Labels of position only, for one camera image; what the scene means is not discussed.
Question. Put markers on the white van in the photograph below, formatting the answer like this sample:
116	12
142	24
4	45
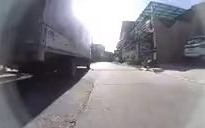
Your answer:
198	46

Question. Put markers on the grey concrete road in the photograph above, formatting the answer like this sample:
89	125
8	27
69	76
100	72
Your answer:
136	100

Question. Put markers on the building with green roof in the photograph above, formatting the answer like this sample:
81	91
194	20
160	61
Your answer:
166	36

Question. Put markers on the grey box truck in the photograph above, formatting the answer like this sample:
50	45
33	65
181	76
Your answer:
40	36

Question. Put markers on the distant building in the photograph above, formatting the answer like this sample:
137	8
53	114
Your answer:
101	53

